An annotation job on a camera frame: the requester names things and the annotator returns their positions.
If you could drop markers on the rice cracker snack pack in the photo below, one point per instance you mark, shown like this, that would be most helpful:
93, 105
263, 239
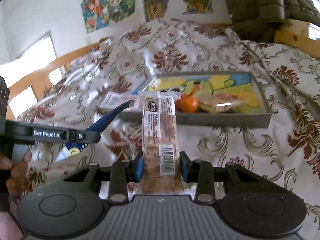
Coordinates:
218, 103

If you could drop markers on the person's left hand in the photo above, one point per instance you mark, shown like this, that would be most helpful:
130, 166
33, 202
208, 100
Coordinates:
17, 171

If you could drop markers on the floral satin bedspread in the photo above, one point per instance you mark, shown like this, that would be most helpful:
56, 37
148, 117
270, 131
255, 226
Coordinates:
179, 56

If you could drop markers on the clear nut bar package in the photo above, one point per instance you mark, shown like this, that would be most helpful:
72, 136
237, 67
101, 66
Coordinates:
162, 173

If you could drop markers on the orange tangerine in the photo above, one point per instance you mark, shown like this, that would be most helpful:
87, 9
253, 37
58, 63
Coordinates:
187, 103

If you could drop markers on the olive puffer jacket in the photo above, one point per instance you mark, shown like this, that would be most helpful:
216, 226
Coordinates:
257, 20

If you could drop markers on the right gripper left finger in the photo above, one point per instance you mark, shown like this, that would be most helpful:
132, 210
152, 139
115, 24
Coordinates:
122, 173

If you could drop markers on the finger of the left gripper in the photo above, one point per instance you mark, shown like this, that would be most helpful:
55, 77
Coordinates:
104, 122
73, 149

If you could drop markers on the grey tray with painting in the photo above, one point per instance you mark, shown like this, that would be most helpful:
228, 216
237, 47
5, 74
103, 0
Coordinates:
253, 113

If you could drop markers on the anime girl poster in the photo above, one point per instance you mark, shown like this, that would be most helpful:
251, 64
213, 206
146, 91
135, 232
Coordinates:
95, 14

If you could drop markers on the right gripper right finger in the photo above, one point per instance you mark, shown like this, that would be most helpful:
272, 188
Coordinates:
199, 172

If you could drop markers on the blond boy poster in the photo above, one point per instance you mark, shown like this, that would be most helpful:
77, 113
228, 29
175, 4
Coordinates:
118, 10

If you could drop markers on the wooden bed frame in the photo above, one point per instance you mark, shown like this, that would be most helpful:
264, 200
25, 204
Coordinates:
39, 80

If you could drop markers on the white green snack bag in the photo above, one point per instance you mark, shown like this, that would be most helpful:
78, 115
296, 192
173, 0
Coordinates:
113, 100

